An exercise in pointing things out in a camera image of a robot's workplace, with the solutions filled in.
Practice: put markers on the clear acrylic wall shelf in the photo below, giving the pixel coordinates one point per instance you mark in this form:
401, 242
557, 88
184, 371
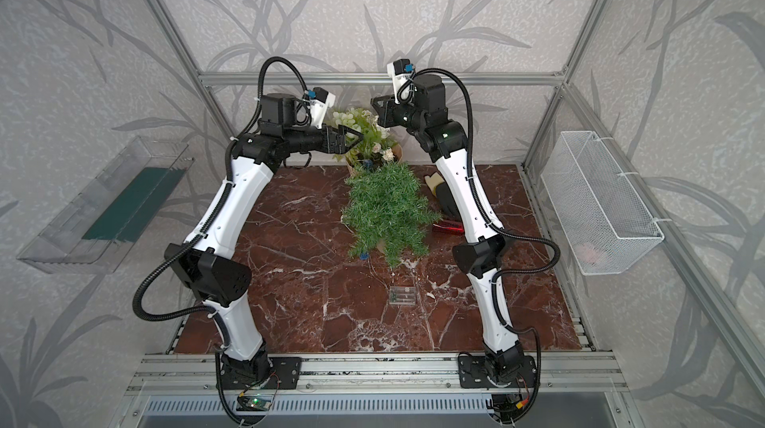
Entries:
94, 233

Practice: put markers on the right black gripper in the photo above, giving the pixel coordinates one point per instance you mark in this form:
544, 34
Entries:
384, 111

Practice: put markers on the black work glove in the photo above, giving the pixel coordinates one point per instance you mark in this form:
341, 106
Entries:
442, 193

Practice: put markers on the red spray bottle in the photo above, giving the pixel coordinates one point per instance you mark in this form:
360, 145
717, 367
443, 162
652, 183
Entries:
448, 227

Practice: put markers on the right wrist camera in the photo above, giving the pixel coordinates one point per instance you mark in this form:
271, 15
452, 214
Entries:
400, 71

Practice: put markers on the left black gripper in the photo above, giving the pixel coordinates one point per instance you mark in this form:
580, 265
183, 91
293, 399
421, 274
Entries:
338, 148

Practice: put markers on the potted white flower plant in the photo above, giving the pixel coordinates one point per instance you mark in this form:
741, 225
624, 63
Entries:
378, 147

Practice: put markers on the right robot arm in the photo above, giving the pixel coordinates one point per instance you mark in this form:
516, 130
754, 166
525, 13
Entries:
434, 106

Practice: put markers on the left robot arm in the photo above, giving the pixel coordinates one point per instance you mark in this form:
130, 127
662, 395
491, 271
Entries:
204, 262

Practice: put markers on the clear battery box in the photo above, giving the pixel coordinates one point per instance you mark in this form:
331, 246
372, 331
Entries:
402, 296

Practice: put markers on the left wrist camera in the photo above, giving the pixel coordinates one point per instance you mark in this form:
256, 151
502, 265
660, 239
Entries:
319, 103

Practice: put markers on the white wire mesh basket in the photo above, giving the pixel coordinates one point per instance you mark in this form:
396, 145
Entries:
606, 223

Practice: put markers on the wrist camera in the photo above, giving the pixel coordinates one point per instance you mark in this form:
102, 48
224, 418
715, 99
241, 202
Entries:
400, 71
319, 103

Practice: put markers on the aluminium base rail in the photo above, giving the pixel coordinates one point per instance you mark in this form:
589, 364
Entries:
367, 372

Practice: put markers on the small green christmas tree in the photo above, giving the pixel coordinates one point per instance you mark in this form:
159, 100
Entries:
387, 209

